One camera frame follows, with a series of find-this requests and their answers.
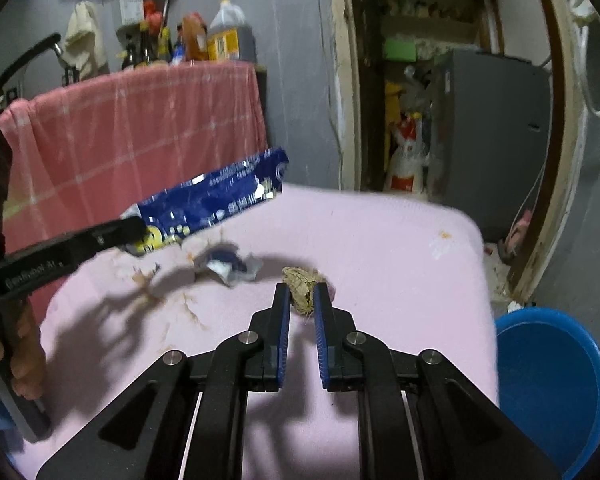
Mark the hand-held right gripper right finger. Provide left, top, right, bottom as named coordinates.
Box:
left=312, top=282, right=563, bottom=480

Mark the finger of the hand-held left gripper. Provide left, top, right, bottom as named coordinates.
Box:
left=60, top=215, right=149, bottom=263

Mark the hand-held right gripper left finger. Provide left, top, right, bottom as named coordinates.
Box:
left=35, top=282, right=293, bottom=480

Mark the beige husk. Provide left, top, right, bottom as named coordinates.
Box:
left=281, top=266, right=331, bottom=317

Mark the blue foil snack wrapper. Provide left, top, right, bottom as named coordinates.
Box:
left=121, top=146, right=290, bottom=257

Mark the blue plastic basin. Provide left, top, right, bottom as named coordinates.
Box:
left=495, top=307, right=600, bottom=480

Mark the person's left hand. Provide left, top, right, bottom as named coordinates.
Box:
left=0, top=302, right=47, bottom=402

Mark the crumpled blue white wrapper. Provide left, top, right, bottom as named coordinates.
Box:
left=192, top=245, right=263, bottom=288

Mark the pink checked cloth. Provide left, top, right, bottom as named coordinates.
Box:
left=0, top=61, right=268, bottom=256

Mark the dark glass bottle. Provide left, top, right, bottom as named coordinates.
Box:
left=139, top=22, right=159, bottom=67
left=121, top=35, right=139, bottom=71

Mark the white red sack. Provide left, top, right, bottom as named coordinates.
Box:
left=384, top=112, right=431, bottom=193

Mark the yellow bottle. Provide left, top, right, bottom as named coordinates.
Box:
left=157, top=27, right=174, bottom=63

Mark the beige hanging towel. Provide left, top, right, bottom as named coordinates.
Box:
left=62, top=2, right=108, bottom=81

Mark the pink slipper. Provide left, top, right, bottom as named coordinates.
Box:
left=502, top=209, right=534, bottom=261

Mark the red packet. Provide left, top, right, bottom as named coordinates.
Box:
left=144, top=0, right=165, bottom=36

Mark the large brown oil jug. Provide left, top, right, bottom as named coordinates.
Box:
left=207, top=0, right=257, bottom=63

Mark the yellow bag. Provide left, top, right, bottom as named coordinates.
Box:
left=384, top=80, right=406, bottom=161

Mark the grey refrigerator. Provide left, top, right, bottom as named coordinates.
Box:
left=427, top=50, right=553, bottom=243

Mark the clear plastic bottle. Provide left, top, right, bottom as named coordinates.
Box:
left=402, top=64, right=433, bottom=111

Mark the green box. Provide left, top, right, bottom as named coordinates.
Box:
left=385, top=37, right=418, bottom=61

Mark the pantry shelf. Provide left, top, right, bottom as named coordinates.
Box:
left=380, top=0, right=481, bottom=41

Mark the thin wall cable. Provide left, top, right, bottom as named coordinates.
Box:
left=327, top=100, right=345, bottom=188

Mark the black pan handle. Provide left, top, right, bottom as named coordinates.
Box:
left=0, top=33, right=62, bottom=91

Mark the wooden door frame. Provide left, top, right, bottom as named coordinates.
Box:
left=325, top=0, right=588, bottom=301

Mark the white wall box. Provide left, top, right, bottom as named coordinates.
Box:
left=120, top=0, right=146, bottom=25

